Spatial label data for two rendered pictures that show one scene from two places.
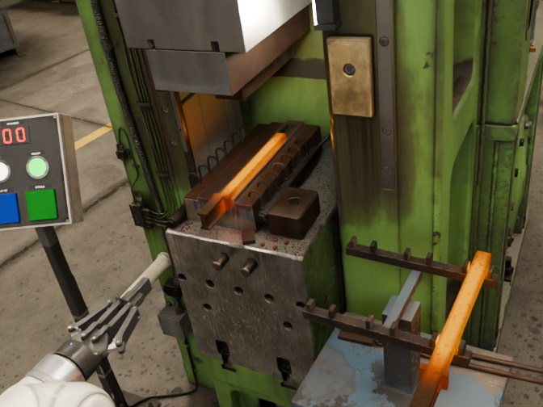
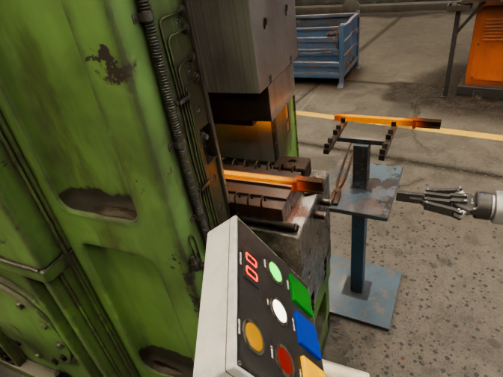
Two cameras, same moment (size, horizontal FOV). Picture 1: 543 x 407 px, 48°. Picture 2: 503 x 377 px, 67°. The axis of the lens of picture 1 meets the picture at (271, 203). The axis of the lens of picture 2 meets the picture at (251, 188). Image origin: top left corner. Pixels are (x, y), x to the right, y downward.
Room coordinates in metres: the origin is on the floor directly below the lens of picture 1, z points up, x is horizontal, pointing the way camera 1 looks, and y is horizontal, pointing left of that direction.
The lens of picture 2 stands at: (1.42, 1.13, 1.68)
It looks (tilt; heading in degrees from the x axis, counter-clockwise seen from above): 34 degrees down; 267
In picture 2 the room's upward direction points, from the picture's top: 9 degrees counter-clockwise
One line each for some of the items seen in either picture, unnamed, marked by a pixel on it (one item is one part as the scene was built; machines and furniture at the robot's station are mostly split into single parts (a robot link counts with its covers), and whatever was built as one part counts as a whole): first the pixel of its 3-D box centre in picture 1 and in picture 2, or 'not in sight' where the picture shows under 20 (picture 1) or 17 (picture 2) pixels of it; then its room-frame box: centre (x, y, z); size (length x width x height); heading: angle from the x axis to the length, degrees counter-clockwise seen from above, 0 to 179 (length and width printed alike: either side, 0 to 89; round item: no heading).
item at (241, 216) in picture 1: (257, 169); (234, 189); (1.42, 0.02, 0.96); 0.42 x 0.20 x 0.09; 149
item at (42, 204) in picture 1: (42, 204); (299, 295); (1.33, 0.57, 1.01); 0.07 x 0.05 x 0.07; 84
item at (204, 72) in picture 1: (235, 38); (215, 89); (1.42, 0.02, 1.32); 0.42 x 0.20 x 0.10; 149
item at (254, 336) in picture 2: not in sight; (253, 336); (1.43, 0.76, 1.16); 0.05 x 0.03 x 0.04; 59
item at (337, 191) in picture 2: (470, 360); (345, 167); (0.89, -0.38, 0.70); 0.60 x 0.04 x 0.01; 61
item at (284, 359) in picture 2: not in sight; (284, 360); (1.39, 0.76, 1.09); 0.05 x 0.03 x 0.04; 59
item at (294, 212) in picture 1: (295, 212); (292, 169); (1.20, -0.05, 0.95); 0.12 x 0.08 x 0.06; 149
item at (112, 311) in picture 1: (103, 323); (443, 203); (0.86, 0.35, 1.00); 0.11 x 0.01 x 0.04; 150
